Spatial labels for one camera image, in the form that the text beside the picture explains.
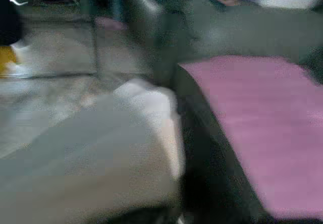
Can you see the white garment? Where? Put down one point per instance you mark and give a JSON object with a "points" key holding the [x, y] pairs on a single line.
{"points": [[113, 145]]}

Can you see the black clothes rack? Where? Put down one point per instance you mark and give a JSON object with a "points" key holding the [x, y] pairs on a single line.
{"points": [[96, 47]]}

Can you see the pink mat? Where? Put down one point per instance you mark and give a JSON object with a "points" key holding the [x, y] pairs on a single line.
{"points": [[265, 120]]}

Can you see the dark navy garment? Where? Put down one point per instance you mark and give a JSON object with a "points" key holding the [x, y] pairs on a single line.
{"points": [[8, 19]]}

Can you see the yellow shirt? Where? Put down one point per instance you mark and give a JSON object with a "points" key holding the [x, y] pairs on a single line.
{"points": [[6, 60]]}

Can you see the pink cloth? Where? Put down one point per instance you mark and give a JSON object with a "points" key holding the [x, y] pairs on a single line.
{"points": [[111, 23]]}

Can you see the grey green leather sofa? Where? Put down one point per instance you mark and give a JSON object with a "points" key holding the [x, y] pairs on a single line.
{"points": [[214, 32]]}

